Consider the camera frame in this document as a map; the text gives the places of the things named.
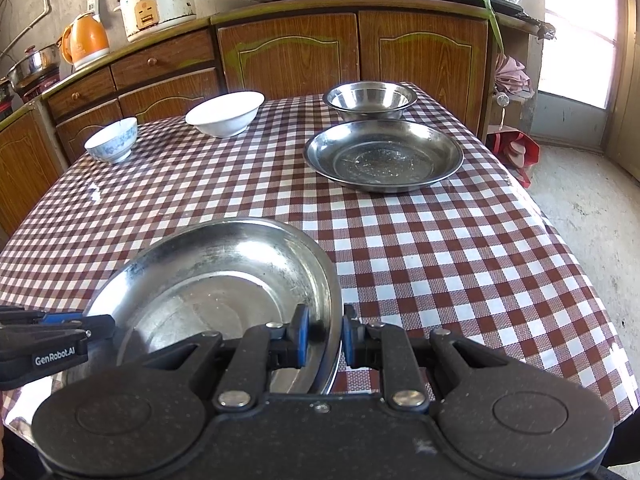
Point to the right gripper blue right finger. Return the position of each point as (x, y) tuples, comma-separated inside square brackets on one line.
[(387, 349)]

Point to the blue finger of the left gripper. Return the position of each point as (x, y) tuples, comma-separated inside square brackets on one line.
[(58, 318)]

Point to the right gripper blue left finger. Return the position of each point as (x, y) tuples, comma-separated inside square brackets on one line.
[(262, 350)]

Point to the small steel plate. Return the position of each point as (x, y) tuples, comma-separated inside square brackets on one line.
[(325, 377)]

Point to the large steel plate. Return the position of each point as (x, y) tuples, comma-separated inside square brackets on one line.
[(226, 275)]

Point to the medium steel plate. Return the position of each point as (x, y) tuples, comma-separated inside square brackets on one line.
[(383, 156)]

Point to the deep steel bowl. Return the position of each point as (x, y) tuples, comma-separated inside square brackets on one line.
[(363, 100)]

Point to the red white checkered tablecloth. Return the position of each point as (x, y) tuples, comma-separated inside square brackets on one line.
[(474, 253)]

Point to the blue patterned small bowl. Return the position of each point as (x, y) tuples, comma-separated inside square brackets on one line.
[(114, 143)]

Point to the white ceramic bowl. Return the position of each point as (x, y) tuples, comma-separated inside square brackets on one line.
[(226, 115)]

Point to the red bag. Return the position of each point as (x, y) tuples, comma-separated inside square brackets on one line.
[(516, 150)]

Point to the steel pot with lid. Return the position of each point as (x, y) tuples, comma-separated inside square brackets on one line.
[(35, 64)]

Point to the orange electric kettle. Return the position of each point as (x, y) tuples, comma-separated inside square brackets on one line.
[(83, 41)]

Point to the pink cloth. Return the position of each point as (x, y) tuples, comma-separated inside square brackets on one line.
[(511, 77)]

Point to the brown wooden cabinet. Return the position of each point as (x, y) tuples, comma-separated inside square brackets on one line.
[(282, 49)]

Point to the white rice cooker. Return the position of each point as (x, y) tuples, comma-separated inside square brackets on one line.
[(144, 17)]

